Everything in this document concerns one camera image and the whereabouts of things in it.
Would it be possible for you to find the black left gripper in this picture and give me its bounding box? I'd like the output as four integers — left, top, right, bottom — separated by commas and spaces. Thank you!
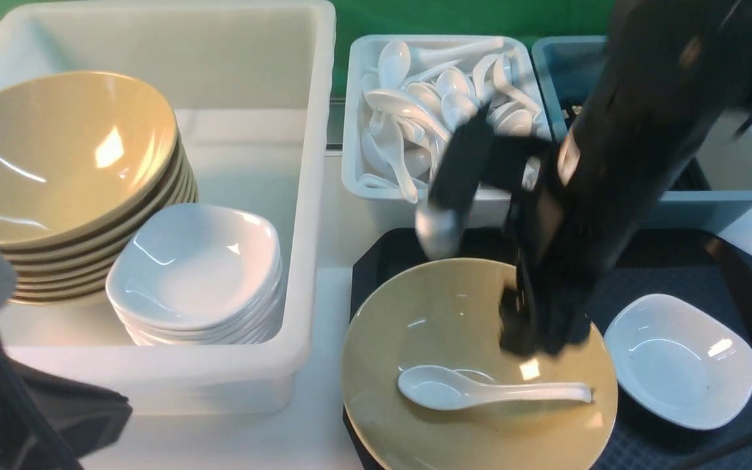
0, 254, 133, 469

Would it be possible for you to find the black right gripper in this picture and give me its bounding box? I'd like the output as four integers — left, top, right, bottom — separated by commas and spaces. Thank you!
499, 140, 617, 357

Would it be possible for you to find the tan noodle bowl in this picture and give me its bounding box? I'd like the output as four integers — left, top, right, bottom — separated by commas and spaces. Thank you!
341, 258, 618, 469

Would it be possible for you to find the white square sauce dish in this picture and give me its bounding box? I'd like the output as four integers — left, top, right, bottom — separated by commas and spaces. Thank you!
604, 292, 752, 431

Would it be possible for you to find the white soup spoon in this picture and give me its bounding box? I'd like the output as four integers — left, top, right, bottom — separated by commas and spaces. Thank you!
397, 365, 593, 411

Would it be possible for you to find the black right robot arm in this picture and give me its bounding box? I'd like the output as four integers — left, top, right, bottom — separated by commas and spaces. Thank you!
499, 1, 752, 357

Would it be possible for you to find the top tan bowl of stack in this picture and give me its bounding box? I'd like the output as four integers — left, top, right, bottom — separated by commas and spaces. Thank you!
0, 70, 186, 249

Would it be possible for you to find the blue-grey chopstick bin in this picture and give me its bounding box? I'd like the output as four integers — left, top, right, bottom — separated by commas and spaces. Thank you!
531, 36, 752, 232

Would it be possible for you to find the stack of white dishes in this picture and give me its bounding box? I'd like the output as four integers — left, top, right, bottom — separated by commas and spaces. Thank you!
113, 260, 286, 346

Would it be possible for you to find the pile of white soup spoons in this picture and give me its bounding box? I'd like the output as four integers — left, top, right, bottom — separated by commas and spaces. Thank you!
358, 37, 546, 204

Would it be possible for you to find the light grey spoon bin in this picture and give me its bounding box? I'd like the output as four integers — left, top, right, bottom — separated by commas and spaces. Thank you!
341, 35, 554, 230

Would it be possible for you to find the green backdrop cloth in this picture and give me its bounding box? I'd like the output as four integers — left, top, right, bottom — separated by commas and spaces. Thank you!
331, 1, 614, 101

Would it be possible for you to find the top white dish of stack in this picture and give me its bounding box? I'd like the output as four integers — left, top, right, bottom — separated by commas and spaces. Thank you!
105, 203, 283, 332

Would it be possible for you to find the stack of tan bowls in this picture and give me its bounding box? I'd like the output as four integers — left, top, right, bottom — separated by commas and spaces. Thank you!
0, 138, 199, 306

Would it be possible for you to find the large white plastic tub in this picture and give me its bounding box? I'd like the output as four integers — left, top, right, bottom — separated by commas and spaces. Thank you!
0, 1, 336, 415

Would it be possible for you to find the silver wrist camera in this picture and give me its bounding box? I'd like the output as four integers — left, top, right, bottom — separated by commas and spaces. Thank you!
415, 115, 552, 260

